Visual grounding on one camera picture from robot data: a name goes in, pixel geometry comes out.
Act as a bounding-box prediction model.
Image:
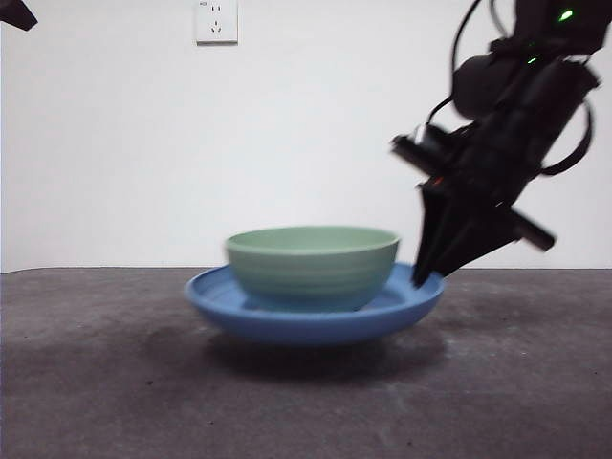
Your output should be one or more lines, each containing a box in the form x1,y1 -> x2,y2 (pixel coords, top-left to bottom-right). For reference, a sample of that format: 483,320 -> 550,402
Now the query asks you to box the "green bowl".
224,226 -> 403,312

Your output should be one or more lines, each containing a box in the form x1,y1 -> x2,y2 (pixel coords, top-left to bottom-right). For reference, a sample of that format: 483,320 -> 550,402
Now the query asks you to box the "white wall socket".
194,0 -> 239,47

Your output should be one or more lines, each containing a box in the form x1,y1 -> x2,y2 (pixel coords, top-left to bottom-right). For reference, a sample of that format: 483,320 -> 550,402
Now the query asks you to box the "blue plate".
185,261 -> 447,348

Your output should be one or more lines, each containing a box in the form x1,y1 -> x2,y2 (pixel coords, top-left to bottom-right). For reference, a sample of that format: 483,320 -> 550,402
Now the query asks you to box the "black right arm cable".
539,97 -> 595,177

